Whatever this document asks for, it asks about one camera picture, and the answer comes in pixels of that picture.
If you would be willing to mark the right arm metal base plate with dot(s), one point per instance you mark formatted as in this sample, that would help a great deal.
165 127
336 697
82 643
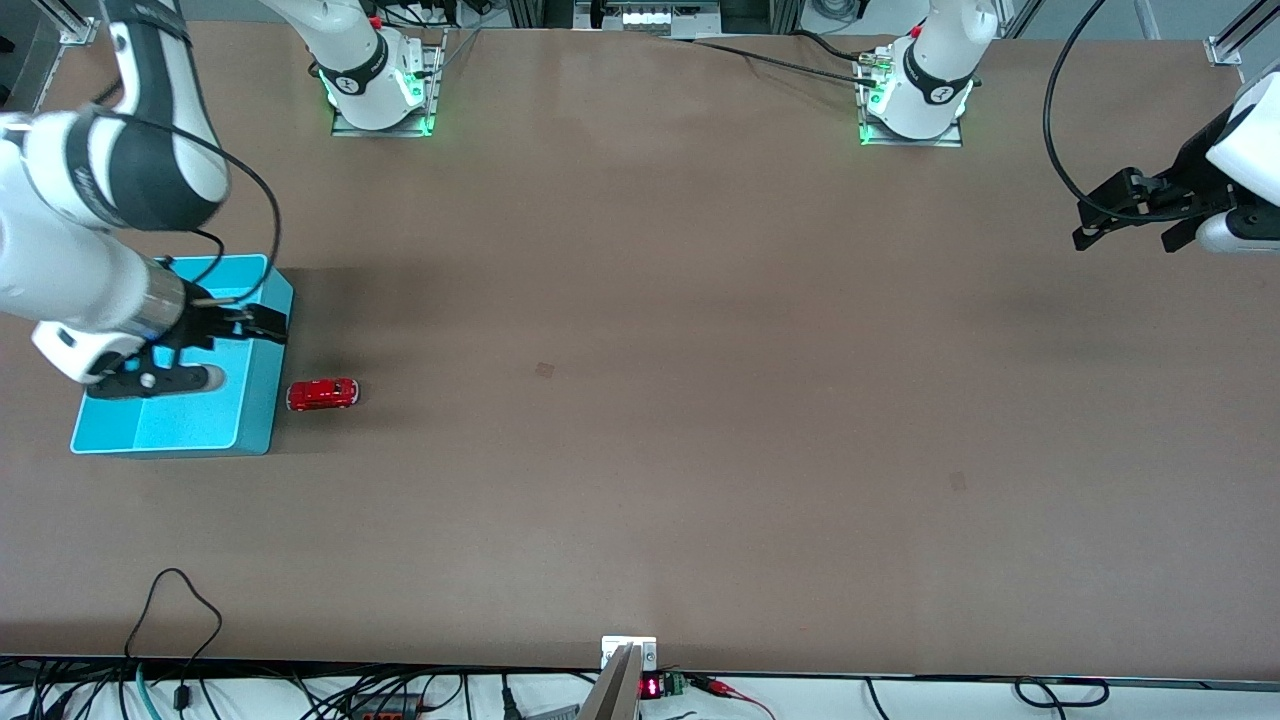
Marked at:
425 100

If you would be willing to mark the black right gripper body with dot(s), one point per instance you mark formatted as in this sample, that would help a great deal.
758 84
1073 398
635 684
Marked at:
203 323

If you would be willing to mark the lit metal rack equipment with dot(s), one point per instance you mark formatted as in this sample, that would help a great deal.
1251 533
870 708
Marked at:
650 15

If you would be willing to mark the aluminium frame profile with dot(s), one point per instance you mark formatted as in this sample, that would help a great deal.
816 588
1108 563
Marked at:
1235 40
75 25

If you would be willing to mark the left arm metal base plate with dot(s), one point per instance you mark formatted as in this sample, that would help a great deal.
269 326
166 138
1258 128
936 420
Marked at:
940 140

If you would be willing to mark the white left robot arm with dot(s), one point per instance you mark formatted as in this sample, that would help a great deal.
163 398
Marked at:
1255 150

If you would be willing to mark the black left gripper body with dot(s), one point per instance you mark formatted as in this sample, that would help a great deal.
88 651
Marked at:
1193 165

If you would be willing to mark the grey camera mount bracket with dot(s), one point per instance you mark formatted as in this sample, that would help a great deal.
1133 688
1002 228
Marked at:
625 675

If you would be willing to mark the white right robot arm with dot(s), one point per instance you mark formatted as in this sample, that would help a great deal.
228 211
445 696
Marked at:
60 270

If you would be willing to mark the red beetle toy car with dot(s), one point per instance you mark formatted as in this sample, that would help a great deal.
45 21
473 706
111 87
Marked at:
323 394

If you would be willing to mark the blue plastic box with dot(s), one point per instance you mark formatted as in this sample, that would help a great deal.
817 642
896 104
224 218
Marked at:
255 400

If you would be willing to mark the red digit display module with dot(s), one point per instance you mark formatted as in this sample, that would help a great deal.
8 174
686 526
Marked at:
652 686

